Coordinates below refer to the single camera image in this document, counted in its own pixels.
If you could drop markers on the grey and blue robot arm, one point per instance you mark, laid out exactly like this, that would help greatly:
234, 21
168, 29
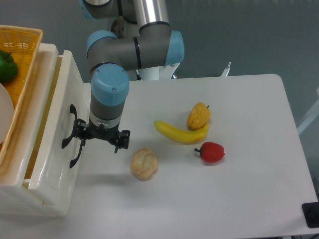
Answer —
111, 57

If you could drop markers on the orange yellow bell pepper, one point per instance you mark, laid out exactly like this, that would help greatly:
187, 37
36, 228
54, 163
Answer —
199, 116

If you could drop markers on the white frame at right edge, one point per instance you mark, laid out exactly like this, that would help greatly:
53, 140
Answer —
311, 114

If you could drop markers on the white clamp behind table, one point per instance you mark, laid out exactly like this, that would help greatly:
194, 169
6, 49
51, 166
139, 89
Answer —
226, 70

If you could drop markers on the round bread roll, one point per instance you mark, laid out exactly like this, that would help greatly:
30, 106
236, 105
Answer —
144, 164

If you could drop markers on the white top drawer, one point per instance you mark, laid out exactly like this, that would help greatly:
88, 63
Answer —
48, 176

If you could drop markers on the green bell pepper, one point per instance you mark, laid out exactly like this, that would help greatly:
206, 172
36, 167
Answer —
8, 67

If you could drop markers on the white drawer cabinet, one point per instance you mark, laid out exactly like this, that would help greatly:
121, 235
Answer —
15, 198

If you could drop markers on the red bell pepper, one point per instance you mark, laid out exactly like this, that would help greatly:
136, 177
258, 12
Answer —
211, 152

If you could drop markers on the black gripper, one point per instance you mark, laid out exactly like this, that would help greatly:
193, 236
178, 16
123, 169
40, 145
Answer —
84, 131

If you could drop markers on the white round plate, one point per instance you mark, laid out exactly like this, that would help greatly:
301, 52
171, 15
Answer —
6, 112

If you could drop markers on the yellow banana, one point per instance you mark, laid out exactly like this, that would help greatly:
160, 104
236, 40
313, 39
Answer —
180, 135

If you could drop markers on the black device at table edge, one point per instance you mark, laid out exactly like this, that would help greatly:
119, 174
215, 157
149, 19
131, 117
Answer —
311, 214

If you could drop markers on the yellow woven basket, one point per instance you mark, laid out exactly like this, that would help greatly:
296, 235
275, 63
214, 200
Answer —
23, 43

